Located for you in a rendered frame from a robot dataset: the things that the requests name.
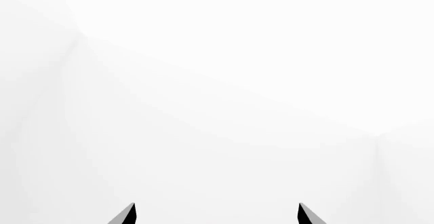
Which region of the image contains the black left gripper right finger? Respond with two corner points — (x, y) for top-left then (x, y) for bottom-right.
(297, 202), (328, 224)

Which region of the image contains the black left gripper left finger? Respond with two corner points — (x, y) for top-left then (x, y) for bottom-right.
(107, 202), (138, 224)

